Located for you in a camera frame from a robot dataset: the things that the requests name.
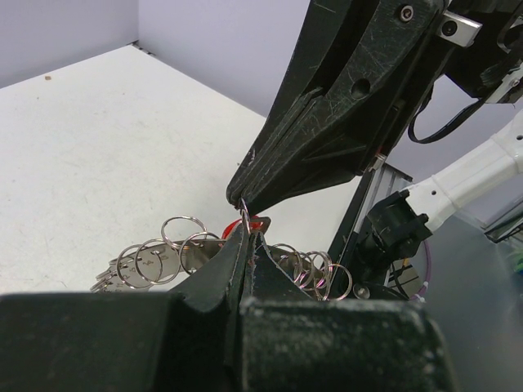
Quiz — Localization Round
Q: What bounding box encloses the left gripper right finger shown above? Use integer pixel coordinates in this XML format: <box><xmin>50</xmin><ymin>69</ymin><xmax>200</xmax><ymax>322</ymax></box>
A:
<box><xmin>240</xmin><ymin>234</ymin><xmax>459</xmax><ymax>391</ymax></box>

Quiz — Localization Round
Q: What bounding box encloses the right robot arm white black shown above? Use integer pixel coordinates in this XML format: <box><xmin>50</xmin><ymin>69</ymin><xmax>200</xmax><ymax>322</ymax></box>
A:
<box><xmin>226</xmin><ymin>1</ymin><xmax>522</xmax><ymax>283</ymax></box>

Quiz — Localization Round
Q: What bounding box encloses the large metal keyring band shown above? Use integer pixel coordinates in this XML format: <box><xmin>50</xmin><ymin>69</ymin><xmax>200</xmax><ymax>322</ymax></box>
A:
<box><xmin>90</xmin><ymin>216</ymin><xmax>354</xmax><ymax>301</ymax></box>

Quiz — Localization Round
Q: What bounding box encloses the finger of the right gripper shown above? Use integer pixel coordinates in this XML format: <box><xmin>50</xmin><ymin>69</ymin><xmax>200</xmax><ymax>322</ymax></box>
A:
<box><xmin>226</xmin><ymin>1</ymin><xmax>379</xmax><ymax>204</ymax></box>

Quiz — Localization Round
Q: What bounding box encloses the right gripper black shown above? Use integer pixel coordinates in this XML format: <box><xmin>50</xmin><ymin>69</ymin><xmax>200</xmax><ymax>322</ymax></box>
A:
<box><xmin>240</xmin><ymin>1</ymin><xmax>522</xmax><ymax>214</ymax></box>

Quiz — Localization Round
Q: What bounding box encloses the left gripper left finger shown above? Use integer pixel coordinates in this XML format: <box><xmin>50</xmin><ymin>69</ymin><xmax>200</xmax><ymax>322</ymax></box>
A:
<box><xmin>1</xmin><ymin>226</ymin><xmax>250</xmax><ymax>391</ymax></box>

